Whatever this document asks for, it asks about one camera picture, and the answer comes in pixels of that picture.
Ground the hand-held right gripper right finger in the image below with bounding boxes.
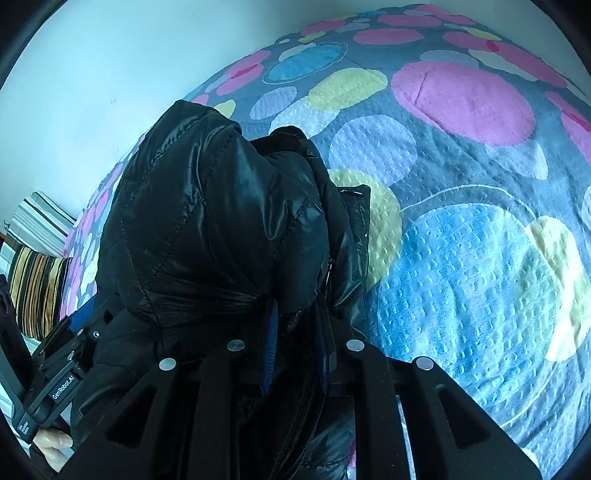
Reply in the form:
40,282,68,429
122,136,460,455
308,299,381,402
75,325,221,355
318,295,544,480

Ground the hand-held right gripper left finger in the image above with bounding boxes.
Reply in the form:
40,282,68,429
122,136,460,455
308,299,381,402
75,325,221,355
59,295,280,480

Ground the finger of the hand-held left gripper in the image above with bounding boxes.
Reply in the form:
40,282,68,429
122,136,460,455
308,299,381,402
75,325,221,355
56,295,116,344

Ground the black puffer jacket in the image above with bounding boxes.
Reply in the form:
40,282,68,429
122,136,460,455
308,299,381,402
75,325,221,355
69,99,374,480

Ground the person's left hand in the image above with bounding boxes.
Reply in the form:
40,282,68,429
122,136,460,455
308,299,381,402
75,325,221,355
36,425,75,474

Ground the yellow black striped pillow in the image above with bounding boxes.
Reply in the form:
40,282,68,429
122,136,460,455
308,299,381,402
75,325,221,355
8,244,73,340

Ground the dark object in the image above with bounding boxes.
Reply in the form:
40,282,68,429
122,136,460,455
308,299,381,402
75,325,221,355
0,272,34,418

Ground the grey white striped pillow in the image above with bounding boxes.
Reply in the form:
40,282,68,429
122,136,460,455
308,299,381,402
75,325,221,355
8,191,77,256

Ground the floral quilted blanket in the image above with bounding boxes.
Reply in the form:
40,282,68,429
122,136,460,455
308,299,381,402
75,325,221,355
59,2,591,480

